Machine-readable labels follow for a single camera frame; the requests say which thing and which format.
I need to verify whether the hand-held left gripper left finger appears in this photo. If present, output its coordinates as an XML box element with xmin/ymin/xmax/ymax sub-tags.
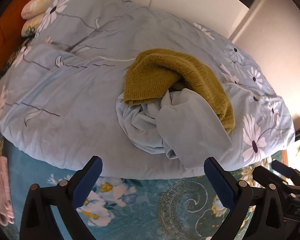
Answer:
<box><xmin>19</xmin><ymin>156</ymin><xmax>103</xmax><ymax>240</ymax></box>

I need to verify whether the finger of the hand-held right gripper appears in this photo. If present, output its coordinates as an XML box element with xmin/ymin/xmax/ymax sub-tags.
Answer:
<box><xmin>271</xmin><ymin>159</ymin><xmax>300</xmax><ymax>189</ymax></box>
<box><xmin>252</xmin><ymin>165</ymin><xmax>294</xmax><ymax>193</ymax></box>

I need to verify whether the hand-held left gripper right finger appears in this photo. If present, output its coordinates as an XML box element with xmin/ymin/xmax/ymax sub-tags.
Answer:
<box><xmin>204</xmin><ymin>156</ymin><xmax>287</xmax><ymax>240</ymax></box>

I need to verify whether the mustard knit sweater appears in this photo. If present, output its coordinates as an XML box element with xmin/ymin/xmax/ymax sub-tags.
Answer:
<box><xmin>122</xmin><ymin>48</ymin><xmax>235</xmax><ymax>134</ymax></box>

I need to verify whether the teal floral bed sheet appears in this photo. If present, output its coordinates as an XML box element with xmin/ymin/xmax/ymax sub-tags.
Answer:
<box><xmin>0</xmin><ymin>120</ymin><xmax>288</xmax><ymax>240</ymax></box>

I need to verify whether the light blue crumpled garment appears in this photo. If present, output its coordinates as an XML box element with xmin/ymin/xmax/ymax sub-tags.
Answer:
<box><xmin>116</xmin><ymin>89</ymin><xmax>233</xmax><ymax>169</ymax></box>

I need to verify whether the light blue floral duvet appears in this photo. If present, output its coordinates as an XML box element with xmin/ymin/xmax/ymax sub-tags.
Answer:
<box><xmin>0</xmin><ymin>0</ymin><xmax>297</xmax><ymax>180</ymax></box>

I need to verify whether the pink fuzzy cloth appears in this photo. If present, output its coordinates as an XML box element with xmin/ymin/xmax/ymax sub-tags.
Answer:
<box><xmin>0</xmin><ymin>152</ymin><xmax>15</xmax><ymax>227</ymax></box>

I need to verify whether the yellow floral pillow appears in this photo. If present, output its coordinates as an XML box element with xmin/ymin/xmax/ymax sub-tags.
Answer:
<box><xmin>21</xmin><ymin>14</ymin><xmax>48</xmax><ymax>38</ymax></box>

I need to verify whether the orange wooden headboard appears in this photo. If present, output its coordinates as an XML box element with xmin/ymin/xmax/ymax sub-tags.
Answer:
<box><xmin>0</xmin><ymin>0</ymin><xmax>56</xmax><ymax>87</ymax></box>

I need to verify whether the pink and yellow pillow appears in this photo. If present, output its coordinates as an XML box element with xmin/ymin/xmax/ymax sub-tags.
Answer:
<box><xmin>21</xmin><ymin>0</ymin><xmax>58</xmax><ymax>20</ymax></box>

